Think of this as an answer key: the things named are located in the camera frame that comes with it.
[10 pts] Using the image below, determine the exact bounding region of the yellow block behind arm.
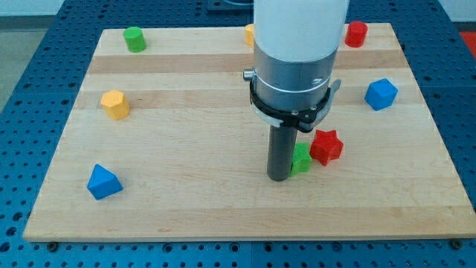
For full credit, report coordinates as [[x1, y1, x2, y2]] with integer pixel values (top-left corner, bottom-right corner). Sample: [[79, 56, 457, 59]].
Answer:
[[244, 24, 254, 48]]

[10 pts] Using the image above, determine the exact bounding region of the green cylinder block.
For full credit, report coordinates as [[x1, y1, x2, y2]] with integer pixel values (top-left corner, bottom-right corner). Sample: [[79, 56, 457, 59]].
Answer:
[[123, 26, 147, 53]]

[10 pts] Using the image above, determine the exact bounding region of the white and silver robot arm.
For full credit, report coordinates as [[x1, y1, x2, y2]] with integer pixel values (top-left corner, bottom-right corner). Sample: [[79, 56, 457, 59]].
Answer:
[[252, 0, 349, 113]]

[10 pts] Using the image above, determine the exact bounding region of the blue cube block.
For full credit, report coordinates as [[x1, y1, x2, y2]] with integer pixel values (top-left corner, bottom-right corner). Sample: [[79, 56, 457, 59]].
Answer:
[[364, 78, 399, 111]]

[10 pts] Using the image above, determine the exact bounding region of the red star block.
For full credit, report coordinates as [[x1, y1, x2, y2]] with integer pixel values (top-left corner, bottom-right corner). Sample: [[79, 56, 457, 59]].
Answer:
[[309, 130, 344, 166]]

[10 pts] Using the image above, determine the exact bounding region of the yellow hexagon block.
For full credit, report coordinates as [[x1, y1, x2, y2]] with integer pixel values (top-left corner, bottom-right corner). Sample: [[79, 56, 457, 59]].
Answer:
[[100, 89, 130, 120]]

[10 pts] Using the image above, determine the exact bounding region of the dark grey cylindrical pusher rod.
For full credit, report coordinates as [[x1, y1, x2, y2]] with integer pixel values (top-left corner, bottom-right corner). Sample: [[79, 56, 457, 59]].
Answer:
[[267, 126, 297, 182]]

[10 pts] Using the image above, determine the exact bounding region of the black clamp ring with lever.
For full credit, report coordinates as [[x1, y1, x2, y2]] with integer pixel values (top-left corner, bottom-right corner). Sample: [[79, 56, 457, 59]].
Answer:
[[248, 78, 342, 134]]

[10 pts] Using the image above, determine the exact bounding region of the red cylinder block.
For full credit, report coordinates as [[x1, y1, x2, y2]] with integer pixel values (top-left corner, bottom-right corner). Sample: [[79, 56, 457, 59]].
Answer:
[[344, 21, 368, 48]]

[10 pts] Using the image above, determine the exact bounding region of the green star block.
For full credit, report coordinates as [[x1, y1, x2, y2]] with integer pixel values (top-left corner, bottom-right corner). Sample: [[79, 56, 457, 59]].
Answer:
[[290, 142, 312, 176]]

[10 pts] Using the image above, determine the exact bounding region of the light wooden board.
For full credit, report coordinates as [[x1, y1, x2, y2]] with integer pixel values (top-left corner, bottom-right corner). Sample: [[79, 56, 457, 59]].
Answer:
[[23, 23, 475, 242]]

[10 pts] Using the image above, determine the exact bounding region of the blue triangle block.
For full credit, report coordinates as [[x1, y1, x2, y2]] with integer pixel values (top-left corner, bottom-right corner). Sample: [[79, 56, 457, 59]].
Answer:
[[87, 164, 123, 200]]

